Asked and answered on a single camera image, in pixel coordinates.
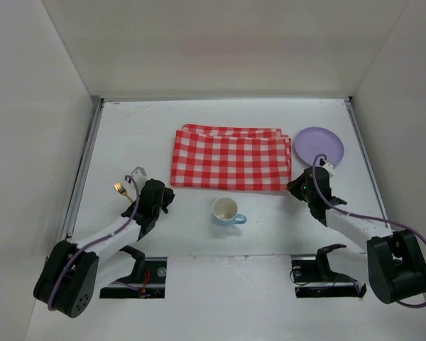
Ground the red white checkered cloth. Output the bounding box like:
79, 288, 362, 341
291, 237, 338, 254
170, 124, 292, 191

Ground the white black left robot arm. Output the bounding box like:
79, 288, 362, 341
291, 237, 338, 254
33, 175, 175, 318

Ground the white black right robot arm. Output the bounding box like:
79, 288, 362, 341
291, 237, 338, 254
287, 166, 426, 308

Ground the lilac plastic plate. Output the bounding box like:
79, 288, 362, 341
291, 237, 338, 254
293, 127, 344, 166

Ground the blue white ceramic mug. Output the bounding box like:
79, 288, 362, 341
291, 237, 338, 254
212, 197, 247, 226

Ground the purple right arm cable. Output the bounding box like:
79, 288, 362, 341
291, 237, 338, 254
312, 153, 426, 308

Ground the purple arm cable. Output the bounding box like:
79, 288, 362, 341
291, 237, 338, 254
47, 173, 140, 312
312, 153, 426, 308

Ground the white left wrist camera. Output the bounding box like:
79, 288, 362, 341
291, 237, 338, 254
131, 166, 148, 183

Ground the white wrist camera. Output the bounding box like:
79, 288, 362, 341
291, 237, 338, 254
131, 166, 148, 183
321, 162, 335, 178

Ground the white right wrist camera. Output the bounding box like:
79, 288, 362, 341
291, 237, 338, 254
321, 162, 335, 178

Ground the black handled gold fork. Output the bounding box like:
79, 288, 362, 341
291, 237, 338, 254
114, 183, 133, 202

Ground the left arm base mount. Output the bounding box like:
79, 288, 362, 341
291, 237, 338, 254
99, 258, 168, 299

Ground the left aluminium table rail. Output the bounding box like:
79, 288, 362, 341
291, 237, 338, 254
55, 96, 104, 242

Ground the aluminium table rail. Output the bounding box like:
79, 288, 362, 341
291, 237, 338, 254
55, 96, 104, 242
344, 97, 388, 219

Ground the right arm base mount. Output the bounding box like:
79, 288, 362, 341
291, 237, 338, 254
290, 244, 367, 299

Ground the right aluminium table rail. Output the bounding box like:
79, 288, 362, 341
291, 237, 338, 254
344, 97, 388, 219

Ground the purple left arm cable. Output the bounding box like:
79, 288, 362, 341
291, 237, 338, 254
47, 173, 140, 312

